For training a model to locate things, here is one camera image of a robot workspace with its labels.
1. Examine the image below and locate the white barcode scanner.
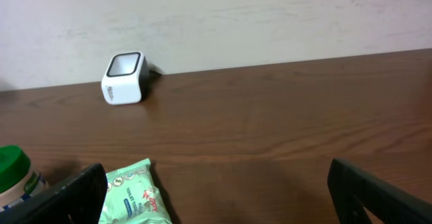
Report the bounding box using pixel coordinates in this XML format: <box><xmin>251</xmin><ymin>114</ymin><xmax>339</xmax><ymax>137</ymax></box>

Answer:
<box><xmin>101</xmin><ymin>51</ymin><xmax>149</xmax><ymax>105</ymax></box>

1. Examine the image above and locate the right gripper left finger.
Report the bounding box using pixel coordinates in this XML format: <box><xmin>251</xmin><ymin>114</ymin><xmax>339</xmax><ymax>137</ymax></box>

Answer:
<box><xmin>1</xmin><ymin>163</ymin><xmax>107</xmax><ymax>224</ymax></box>

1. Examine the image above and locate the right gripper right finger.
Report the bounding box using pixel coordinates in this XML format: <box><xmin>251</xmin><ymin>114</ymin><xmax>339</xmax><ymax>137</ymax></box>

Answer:
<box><xmin>327</xmin><ymin>159</ymin><xmax>431</xmax><ymax>224</ymax></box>

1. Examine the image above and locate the green lid white jar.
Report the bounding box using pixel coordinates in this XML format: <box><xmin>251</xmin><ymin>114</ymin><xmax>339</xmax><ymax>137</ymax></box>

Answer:
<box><xmin>0</xmin><ymin>145</ymin><xmax>49</xmax><ymax>212</ymax></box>

